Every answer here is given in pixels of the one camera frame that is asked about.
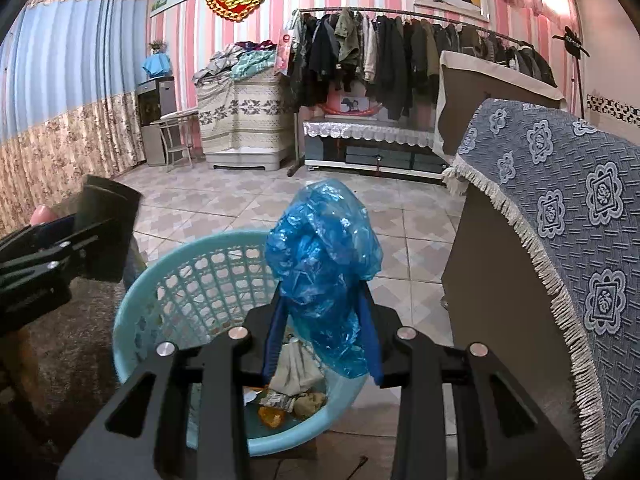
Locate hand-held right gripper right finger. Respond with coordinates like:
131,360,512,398
350,285,586,480

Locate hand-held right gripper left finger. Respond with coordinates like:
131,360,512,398
57,290,293,480

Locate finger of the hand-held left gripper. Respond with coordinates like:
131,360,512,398
0,260,75,338
0,216,98,281

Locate beige cloth bag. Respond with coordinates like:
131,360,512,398
272,342,326,396

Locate blue plastic bag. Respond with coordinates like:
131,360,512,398
265,179,383,380

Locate light blue plastic basket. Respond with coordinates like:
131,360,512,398
112,230,368,458

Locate grey shaggy rug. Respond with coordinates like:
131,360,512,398
0,240,146,461

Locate brown wooden cabinet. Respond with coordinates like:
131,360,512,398
442,185,591,461

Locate blue and floral curtain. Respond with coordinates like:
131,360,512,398
0,0,151,236

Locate grey water dispenser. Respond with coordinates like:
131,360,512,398
137,77,176,166

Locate small folding table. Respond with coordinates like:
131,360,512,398
150,110,198,168

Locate low stand with lace cloth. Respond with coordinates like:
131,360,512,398
302,120,451,183

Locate blue cloth bundle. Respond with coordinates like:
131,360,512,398
141,55,173,78

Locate cabinet with patterned cover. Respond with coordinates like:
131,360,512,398
195,77,296,171

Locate pink boxes under clothes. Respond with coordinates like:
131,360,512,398
325,92,386,121

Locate blue patterned fringed cloth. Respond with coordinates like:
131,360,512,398
442,97,640,480

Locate pile of folded clothes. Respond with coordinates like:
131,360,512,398
192,40,278,83

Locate white-framed brown board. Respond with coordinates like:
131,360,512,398
435,51,568,156

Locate row of hanging clothes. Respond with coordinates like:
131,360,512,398
290,10,556,121

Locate pink hanging packet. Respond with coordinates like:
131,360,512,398
274,30,293,73

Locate metal clothes rack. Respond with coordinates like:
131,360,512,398
286,7,531,178

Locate black coat stand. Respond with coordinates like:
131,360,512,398
552,25,591,116

